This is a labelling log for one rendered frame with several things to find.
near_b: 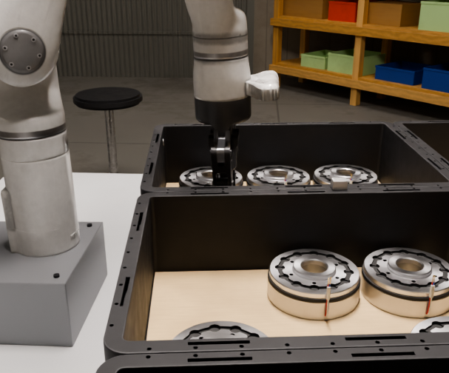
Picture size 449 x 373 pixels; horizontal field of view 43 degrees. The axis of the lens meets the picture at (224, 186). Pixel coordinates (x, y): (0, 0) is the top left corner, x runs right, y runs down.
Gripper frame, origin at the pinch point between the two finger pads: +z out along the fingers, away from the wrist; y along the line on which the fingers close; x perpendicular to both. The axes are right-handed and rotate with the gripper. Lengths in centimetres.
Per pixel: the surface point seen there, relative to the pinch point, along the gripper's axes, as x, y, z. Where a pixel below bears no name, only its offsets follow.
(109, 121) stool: -68, -176, 42
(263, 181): 5.2, -9.2, 2.4
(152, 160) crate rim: -9.8, 1.6, -5.4
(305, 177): 11.8, -11.8, 2.8
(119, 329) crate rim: -5.1, 39.6, -6.3
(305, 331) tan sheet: 9.8, 25.3, 4.6
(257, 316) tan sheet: 4.8, 22.9, 4.5
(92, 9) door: -176, -526, 28
